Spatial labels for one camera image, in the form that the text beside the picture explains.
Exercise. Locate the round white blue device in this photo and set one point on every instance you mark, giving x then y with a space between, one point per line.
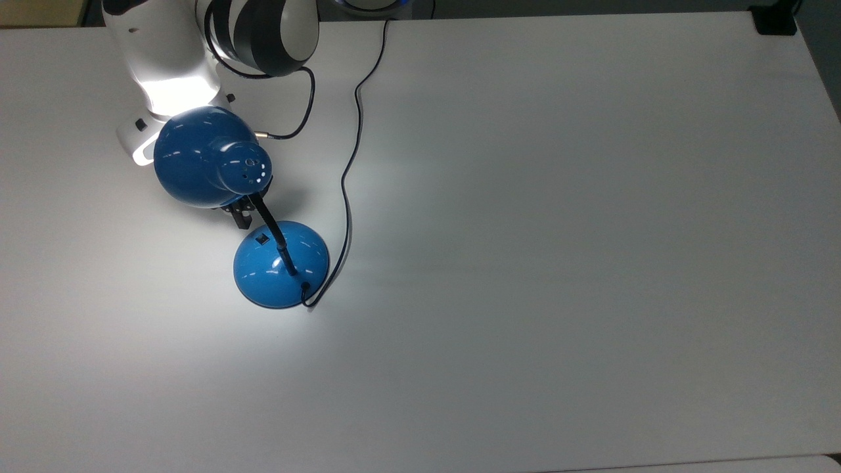
371 5

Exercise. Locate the black corner clamp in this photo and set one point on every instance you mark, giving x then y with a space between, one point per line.
775 16

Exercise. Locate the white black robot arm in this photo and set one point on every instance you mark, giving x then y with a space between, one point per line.
171 46

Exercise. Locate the blue desk lamp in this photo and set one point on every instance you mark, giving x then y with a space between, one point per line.
204 161

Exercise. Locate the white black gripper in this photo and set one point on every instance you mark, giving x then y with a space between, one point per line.
135 141

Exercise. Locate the yellowish cardboard box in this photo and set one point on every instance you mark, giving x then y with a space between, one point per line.
39 12

